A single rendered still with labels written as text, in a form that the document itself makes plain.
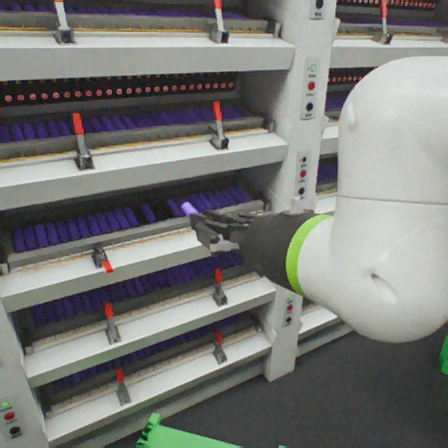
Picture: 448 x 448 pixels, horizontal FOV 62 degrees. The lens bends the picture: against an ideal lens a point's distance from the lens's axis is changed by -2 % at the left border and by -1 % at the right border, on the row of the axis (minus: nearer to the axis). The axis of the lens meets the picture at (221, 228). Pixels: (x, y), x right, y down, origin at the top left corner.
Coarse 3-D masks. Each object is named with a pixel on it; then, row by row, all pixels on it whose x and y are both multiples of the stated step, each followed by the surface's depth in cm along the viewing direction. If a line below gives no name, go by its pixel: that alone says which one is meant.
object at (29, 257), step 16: (224, 208) 88; (240, 208) 89; (256, 208) 91; (160, 224) 80; (176, 224) 82; (80, 240) 74; (96, 240) 74; (112, 240) 76; (128, 240) 78; (16, 256) 68; (32, 256) 69; (48, 256) 70
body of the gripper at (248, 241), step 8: (264, 216) 46; (272, 216) 45; (256, 224) 46; (264, 224) 44; (232, 232) 51; (240, 232) 50; (248, 232) 46; (256, 232) 45; (232, 240) 48; (240, 240) 47; (248, 240) 46; (256, 240) 44; (240, 248) 47; (248, 248) 46; (256, 248) 44; (248, 256) 46; (256, 256) 45; (256, 264) 46
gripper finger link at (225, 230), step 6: (204, 216) 58; (204, 222) 58; (210, 222) 57; (216, 222) 57; (210, 228) 57; (216, 228) 55; (222, 228) 54; (228, 228) 52; (234, 228) 51; (240, 228) 50; (246, 228) 49; (222, 234) 54; (228, 234) 53; (228, 240) 53
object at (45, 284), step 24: (120, 192) 86; (264, 192) 94; (0, 240) 74; (168, 240) 81; (192, 240) 82; (0, 264) 66; (72, 264) 72; (120, 264) 74; (144, 264) 76; (168, 264) 80; (0, 288) 65; (24, 288) 66; (48, 288) 68; (72, 288) 71
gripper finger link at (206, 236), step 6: (198, 228) 55; (204, 228) 54; (198, 234) 56; (204, 234) 53; (210, 234) 50; (216, 234) 50; (198, 240) 56; (204, 240) 53; (210, 240) 48; (216, 240) 48; (204, 246) 54; (216, 252) 49
